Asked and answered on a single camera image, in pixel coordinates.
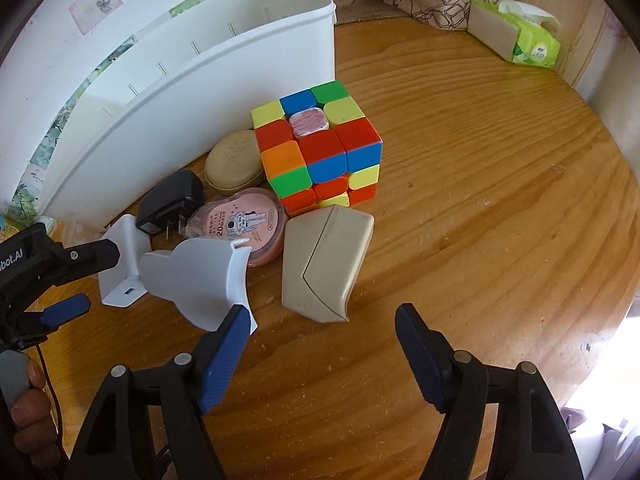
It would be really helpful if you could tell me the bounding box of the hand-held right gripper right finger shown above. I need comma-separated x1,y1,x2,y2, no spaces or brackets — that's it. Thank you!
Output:
395,302,585,480

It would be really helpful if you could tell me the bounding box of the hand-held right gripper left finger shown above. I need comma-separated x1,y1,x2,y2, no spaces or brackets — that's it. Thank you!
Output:
64,304,251,480

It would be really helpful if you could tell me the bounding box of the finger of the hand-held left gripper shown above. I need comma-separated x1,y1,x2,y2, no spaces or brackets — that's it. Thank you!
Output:
39,294,92,332
50,238,122,281

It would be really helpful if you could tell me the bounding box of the white charger cube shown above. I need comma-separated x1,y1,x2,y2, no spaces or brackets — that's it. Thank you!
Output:
98,213,154,309

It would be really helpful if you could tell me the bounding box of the white plastic scraper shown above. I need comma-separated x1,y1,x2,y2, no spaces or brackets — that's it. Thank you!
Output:
138,237,259,335

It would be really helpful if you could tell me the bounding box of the beige case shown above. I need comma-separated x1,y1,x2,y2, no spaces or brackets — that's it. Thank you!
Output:
280,204,375,325

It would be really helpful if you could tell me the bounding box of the pink correction tape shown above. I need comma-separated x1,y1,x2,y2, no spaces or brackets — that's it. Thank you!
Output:
184,187,289,267

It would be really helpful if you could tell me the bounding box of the white plastic storage bin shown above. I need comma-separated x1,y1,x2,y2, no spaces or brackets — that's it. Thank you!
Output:
44,0,337,227

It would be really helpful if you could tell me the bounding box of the multicoloured puzzle cube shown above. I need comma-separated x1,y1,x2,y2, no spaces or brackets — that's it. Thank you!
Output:
249,81,384,216

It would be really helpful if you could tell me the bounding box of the person's left hand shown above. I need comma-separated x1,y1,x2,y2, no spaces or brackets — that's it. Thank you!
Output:
9,361,62,480

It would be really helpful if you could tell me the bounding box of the black power adapter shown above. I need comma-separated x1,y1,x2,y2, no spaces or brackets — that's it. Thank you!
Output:
135,168,205,241

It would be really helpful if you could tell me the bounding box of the gold round compact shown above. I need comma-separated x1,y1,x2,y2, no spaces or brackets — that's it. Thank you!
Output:
203,128,266,196

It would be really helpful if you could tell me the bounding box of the pink sticky note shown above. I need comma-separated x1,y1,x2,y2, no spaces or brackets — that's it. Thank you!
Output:
67,0,126,36

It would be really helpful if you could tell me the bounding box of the green tissue pack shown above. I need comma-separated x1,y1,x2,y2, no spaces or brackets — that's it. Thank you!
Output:
467,0,562,69

